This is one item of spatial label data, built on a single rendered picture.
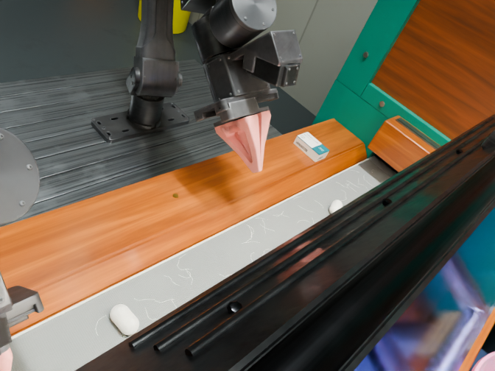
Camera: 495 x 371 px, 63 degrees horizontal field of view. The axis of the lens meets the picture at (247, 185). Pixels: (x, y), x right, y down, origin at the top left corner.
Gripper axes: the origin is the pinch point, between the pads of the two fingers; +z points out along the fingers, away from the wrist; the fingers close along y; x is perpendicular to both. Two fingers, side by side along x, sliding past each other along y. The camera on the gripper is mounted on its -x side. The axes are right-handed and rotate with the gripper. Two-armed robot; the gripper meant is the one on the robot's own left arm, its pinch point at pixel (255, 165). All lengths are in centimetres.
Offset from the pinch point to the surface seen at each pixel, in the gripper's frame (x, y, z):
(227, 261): 5.4, -5.2, 11.7
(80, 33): 188, 76, -89
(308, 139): 9.5, 24.6, -0.1
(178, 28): 180, 141, -87
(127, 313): 3.6, -21.3, 10.5
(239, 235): 7.1, -0.6, 9.6
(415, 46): -6.5, 42.9, -11.1
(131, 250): 8.1, -16.7, 5.1
